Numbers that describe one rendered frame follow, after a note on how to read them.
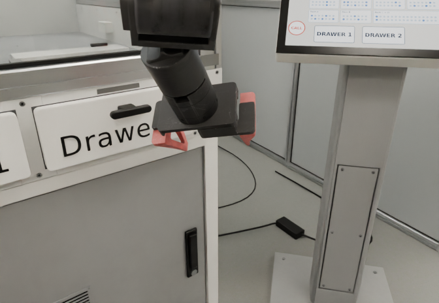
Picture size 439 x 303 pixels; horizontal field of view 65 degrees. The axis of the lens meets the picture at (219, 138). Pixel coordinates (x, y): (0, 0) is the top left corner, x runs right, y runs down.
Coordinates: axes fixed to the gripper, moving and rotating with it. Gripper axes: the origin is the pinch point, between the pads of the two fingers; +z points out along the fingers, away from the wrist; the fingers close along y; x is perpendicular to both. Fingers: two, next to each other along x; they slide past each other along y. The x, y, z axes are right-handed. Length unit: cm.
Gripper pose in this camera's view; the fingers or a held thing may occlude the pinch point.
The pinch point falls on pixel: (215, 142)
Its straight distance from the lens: 51.4
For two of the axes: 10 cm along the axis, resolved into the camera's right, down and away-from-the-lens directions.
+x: -0.5, 8.6, -5.2
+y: -9.7, 0.9, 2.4
